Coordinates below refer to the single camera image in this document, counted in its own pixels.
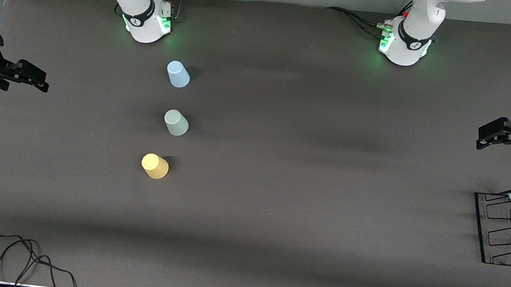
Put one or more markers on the yellow plastic cup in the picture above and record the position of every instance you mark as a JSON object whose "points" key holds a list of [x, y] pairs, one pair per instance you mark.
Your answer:
{"points": [[154, 166]]}

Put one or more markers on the pale green plastic cup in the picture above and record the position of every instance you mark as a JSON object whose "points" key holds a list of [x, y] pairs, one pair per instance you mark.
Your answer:
{"points": [[176, 124]]}

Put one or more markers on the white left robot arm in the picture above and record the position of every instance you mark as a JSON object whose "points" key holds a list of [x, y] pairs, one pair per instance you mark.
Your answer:
{"points": [[411, 41]]}

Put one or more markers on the pale blue plastic cup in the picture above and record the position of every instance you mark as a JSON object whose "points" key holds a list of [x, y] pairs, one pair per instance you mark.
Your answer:
{"points": [[178, 76]]}

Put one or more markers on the dark grey table mat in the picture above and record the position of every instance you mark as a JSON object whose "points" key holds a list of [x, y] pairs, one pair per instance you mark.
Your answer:
{"points": [[273, 237]]}

